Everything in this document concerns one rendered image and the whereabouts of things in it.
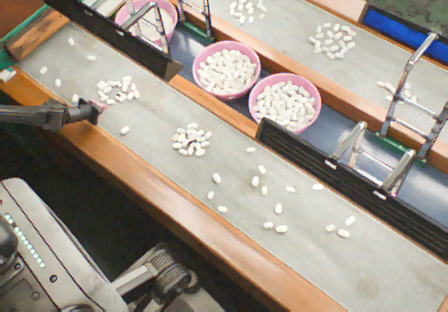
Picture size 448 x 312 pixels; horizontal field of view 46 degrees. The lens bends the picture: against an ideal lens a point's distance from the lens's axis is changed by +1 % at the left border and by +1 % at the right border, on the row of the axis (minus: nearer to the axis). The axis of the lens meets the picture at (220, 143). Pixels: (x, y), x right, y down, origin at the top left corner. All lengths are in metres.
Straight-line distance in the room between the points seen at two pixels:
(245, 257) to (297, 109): 0.61
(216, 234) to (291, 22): 0.98
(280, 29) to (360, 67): 0.37
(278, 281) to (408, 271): 0.40
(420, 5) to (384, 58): 1.33
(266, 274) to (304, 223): 0.22
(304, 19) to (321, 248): 0.99
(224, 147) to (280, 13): 0.69
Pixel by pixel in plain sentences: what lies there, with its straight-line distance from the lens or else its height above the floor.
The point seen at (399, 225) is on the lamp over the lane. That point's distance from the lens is 1.45.
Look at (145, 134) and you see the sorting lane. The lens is 1.97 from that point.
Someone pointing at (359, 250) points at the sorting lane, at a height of 0.74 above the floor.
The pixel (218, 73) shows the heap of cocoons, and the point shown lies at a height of 0.73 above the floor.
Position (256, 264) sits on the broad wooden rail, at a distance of 1.69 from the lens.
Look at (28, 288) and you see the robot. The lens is 1.05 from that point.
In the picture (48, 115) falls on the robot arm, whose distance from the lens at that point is 1.83.
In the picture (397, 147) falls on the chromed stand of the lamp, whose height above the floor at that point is 0.71.
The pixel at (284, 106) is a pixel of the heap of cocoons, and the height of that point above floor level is 0.73.
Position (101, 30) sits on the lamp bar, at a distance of 1.85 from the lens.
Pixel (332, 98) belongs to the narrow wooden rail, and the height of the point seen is 0.74.
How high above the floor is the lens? 2.38
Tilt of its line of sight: 60 degrees down
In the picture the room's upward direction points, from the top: 9 degrees counter-clockwise
